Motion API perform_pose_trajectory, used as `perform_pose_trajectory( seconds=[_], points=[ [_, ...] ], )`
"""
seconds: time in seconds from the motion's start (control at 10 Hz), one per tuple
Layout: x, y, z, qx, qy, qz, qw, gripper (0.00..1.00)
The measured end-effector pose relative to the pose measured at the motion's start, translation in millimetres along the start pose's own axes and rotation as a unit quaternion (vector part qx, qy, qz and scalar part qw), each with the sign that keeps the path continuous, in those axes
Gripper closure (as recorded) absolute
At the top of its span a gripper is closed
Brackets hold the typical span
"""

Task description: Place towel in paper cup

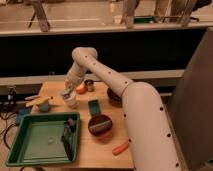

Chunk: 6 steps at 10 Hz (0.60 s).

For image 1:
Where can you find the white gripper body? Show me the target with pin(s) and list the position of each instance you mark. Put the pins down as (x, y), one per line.
(72, 81)

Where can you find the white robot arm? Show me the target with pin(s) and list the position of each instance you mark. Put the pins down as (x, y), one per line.
(150, 137)

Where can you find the orange round fruit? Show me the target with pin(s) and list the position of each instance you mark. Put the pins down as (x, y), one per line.
(81, 89)

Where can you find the green rectangular block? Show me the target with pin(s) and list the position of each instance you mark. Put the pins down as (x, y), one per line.
(94, 107)

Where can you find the red bowl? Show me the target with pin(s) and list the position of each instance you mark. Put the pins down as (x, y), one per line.
(99, 119)

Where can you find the grey roll in bowl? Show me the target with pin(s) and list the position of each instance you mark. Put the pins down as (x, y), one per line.
(100, 127)

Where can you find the black tool in tray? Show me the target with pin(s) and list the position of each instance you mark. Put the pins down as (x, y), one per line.
(69, 128)

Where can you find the blue sponge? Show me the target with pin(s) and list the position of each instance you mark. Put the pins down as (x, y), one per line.
(21, 113)

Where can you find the green plastic tray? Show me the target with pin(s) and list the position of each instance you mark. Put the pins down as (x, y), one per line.
(38, 140)

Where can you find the orange carrot toy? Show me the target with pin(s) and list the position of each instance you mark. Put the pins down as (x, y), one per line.
(121, 148)

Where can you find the grey panel on right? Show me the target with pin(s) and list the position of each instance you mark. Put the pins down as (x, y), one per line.
(191, 107)

